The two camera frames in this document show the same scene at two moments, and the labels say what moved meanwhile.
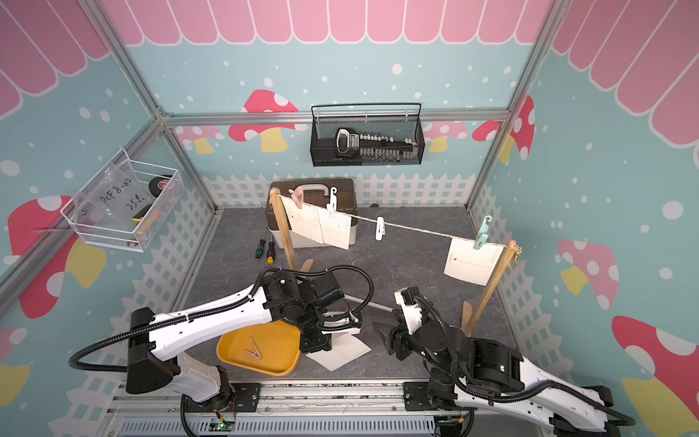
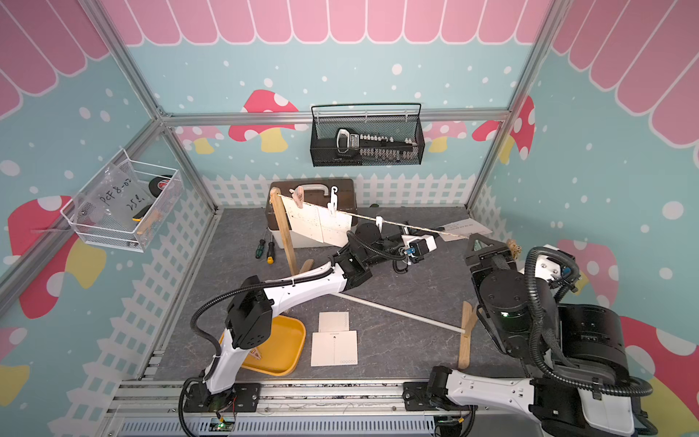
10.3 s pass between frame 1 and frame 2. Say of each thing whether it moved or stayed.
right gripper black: moved
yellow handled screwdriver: stayed
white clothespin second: stayed
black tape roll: stayed
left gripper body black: moved
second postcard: stayed
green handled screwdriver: stayed
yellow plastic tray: stayed
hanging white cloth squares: stayed
